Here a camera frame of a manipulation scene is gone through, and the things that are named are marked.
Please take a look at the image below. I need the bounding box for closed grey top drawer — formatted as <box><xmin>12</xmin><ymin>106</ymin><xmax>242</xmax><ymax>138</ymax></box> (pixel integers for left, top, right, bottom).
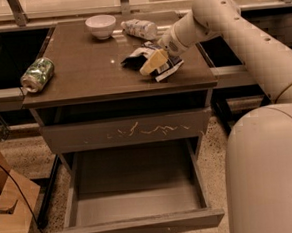
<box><xmin>41</xmin><ymin>108</ymin><xmax>211</xmax><ymax>154</ymax></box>

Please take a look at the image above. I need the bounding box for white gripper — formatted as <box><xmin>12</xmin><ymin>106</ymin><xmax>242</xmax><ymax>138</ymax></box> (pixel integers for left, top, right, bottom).
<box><xmin>140</xmin><ymin>28</ymin><xmax>187</xmax><ymax>76</ymax></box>

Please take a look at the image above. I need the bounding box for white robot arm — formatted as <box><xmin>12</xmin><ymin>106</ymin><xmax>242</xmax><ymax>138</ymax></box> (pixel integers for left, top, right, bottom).
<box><xmin>159</xmin><ymin>0</ymin><xmax>292</xmax><ymax>233</ymax></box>

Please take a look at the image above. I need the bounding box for black cable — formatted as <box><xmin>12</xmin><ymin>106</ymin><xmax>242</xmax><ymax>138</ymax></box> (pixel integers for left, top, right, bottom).
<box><xmin>0</xmin><ymin>89</ymin><xmax>55</xmax><ymax>233</ymax></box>

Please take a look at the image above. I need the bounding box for grey drawer cabinet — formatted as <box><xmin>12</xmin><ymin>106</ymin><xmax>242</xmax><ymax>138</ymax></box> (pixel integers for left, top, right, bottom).
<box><xmin>24</xmin><ymin>21</ymin><xmax>217</xmax><ymax>167</ymax></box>

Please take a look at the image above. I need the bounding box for metal window railing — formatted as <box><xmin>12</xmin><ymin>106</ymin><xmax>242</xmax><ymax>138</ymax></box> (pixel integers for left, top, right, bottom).
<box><xmin>0</xmin><ymin>0</ymin><xmax>292</xmax><ymax>30</ymax></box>

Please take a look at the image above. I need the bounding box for black table leg left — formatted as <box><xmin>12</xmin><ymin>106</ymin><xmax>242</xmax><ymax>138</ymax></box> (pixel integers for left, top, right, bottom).
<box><xmin>34</xmin><ymin>156</ymin><xmax>61</xmax><ymax>229</ymax></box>

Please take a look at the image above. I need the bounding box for brown cardboard box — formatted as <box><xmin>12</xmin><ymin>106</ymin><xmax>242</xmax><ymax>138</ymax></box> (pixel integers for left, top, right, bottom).
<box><xmin>0</xmin><ymin>152</ymin><xmax>40</xmax><ymax>233</ymax></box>

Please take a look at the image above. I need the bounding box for black table leg right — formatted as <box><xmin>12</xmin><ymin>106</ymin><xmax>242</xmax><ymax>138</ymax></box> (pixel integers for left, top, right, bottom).
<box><xmin>212</xmin><ymin>97</ymin><xmax>235</xmax><ymax>134</ymax></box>

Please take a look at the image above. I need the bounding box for open grey middle drawer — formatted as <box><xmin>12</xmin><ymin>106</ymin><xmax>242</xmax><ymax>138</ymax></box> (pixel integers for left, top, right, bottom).
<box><xmin>54</xmin><ymin>139</ymin><xmax>224</xmax><ymax>233</ymax></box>

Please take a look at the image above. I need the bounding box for green soda can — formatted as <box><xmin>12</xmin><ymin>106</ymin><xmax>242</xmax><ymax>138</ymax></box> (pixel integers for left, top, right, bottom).
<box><xmin>20</xmin><ymin>57</ymin><xmax>55</xmax><ymax>93</ymax></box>

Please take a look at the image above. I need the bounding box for black table leg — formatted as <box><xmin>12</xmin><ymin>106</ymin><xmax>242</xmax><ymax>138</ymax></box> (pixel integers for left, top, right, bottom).
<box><xmin>212</xmin><ymin>97</ymin><xmax>235</xmax><ymax>134</ymax></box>
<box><xmin>34</xmin><ymin>156</ymin><xmax>61</xmax><ymax>229</ymax></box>

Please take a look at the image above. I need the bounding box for white ceramic bowl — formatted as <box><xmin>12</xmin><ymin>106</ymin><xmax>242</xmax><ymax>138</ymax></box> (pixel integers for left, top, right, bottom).
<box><xmin>85</xmin><ymin>14</ymin><xmax>116</xmax><ymax>40</ymax></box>

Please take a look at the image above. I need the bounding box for clear plastic water bottle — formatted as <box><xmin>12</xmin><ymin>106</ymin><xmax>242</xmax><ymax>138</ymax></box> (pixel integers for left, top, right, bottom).
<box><xmin>120</xmin><ymin>19</ymin><xmax>158</xmax><ymax>40</ymax></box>

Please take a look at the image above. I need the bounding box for blue chip bag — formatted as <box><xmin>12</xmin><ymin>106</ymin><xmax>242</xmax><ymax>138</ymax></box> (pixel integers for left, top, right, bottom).
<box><xmin>121</xmin><ymin>41</ymin><xmax>183</xmax><ymax>82</ymax></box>

